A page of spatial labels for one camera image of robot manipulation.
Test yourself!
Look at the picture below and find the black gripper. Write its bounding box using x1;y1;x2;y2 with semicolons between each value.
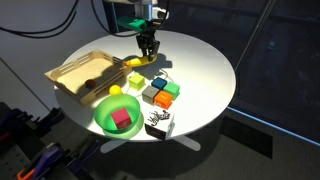
136;27;160;62

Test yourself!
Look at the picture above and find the yellow banana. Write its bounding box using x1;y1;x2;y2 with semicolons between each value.
124;55;157;67

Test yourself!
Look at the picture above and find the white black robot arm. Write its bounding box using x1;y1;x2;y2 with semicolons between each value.
100;0;169;66

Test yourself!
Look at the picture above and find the wooden slatted tray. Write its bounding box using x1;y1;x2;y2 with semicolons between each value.
45;50;132;105

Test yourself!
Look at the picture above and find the lime green cube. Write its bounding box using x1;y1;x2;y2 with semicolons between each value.
129;74;145;90

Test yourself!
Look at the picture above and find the white round table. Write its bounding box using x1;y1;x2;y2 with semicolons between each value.
55;30;236;153

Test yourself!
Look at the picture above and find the blue cube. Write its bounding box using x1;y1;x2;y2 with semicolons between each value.
151;77;167;90

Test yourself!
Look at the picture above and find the grey cube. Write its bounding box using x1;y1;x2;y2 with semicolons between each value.
142;86;159;104

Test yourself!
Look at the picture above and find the yellow lemon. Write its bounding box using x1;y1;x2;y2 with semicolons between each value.
109;85;122;95

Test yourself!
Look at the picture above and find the orange cube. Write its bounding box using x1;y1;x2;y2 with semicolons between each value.
154;91;173;109

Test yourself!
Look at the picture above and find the small red ball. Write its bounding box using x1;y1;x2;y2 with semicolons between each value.
85;79;96;89

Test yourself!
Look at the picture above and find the pink cube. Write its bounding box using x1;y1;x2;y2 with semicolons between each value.
111;108;131;130

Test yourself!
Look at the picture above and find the white patterned box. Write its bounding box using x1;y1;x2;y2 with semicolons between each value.
144;110;174;141

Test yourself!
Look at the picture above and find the green plastic bowl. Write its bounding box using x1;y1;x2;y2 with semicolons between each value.
93;94;144;139

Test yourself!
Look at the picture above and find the purple orange clamp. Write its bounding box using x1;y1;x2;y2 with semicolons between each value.
16;145;64;180

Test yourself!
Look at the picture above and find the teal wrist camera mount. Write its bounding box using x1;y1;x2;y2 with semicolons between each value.
117;16;146;32

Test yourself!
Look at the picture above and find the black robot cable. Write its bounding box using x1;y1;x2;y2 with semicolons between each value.
0;0;134;38

